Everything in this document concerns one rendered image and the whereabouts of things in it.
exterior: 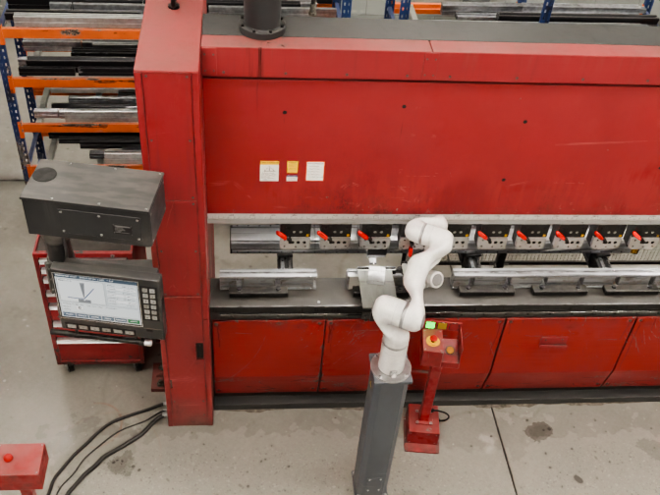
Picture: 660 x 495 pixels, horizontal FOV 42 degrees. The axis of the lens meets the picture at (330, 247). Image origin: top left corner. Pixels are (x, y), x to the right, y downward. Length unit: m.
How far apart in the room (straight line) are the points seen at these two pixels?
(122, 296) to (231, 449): 1.57
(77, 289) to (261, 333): 1.24
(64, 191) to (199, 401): 1.80
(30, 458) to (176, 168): 1.41
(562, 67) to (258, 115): 1.31
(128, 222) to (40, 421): 2.05
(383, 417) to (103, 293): 1.46
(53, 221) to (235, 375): 1.72
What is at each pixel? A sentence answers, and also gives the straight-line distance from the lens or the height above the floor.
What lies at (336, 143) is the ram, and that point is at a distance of 3.87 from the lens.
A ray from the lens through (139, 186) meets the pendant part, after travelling 3.41.
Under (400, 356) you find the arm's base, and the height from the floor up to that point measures 1.15.
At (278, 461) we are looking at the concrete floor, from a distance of 4.86.
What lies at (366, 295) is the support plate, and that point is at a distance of 4.30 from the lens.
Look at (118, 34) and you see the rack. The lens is 5.62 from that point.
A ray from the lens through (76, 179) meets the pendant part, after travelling 3.48.
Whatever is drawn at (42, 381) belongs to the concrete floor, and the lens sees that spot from 5.33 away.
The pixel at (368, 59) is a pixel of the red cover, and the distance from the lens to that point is 3.63.
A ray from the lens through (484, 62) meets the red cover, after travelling 3.73.
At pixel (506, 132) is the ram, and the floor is 1.89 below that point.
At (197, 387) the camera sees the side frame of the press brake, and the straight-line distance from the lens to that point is 4.72.
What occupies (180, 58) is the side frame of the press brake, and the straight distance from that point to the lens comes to 3.49.
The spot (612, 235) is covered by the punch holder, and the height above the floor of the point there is 1.27.
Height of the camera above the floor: 4.06
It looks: 42 degrees down
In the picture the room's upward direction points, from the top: 5 degrees clockwise
